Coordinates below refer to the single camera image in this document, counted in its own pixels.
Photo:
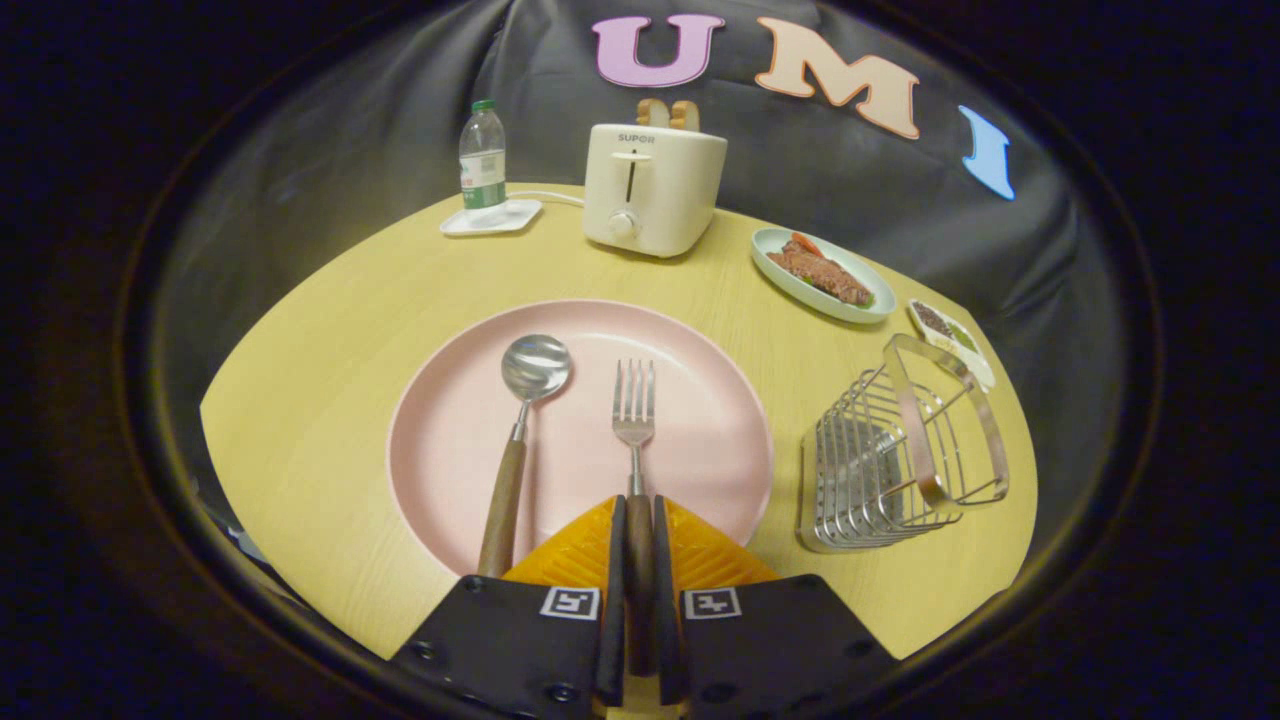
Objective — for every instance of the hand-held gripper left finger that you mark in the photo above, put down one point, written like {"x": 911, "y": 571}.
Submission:
{"x": 615, "y": 620}

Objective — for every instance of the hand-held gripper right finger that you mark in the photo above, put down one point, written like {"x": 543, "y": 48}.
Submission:
{"x": 668, "y": 620}

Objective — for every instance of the large pink plate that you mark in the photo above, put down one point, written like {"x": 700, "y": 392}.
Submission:
{"x": 690, "y": 440}

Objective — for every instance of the light green food plate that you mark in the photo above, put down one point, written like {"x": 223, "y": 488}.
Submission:
{"x": 778, "y": 272}

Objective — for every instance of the brown meat slices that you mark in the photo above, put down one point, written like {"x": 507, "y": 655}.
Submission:
{"x": 820, "y": 272}

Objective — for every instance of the white divided spice dish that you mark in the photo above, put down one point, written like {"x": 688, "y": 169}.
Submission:
{"x": 950, "y": 340}

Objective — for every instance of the red tomato slice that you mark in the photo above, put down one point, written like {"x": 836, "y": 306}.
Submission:
{"x": 806, "y": 243}

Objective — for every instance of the white square coaster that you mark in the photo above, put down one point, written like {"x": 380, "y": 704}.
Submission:
{"x": 512, "y": 215}

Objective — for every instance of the cream white toaster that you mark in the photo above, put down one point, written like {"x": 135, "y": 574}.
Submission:
{"x": 655, "y": 200}

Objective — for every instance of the clear plastic water bottle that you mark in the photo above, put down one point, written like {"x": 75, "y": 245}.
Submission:
{"x": 483, "y": 170}

